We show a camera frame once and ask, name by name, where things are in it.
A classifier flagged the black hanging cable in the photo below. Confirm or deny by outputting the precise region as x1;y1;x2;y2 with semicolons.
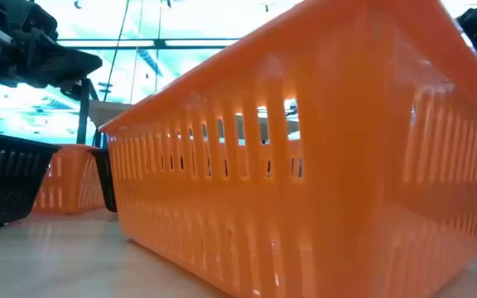
103;0;131;103

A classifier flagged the black overhead beam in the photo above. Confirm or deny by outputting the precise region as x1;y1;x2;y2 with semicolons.
55;37;239;51

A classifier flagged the wooden shelf with black frame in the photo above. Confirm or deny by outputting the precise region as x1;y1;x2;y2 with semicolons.
75;77;134;147

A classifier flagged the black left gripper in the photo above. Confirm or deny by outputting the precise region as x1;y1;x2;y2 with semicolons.
0;0;104;90

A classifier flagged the orange slotted plastic basket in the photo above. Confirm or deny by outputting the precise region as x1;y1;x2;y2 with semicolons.
32;143;108;215
99;0;477;298

